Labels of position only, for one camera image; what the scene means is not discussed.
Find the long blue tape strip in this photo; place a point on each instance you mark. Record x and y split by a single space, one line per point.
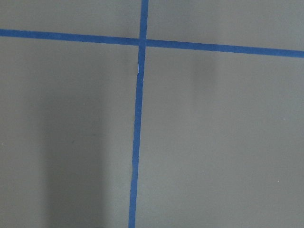
138 113

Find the crossing blue tape strip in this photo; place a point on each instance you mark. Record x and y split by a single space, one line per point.
151 43

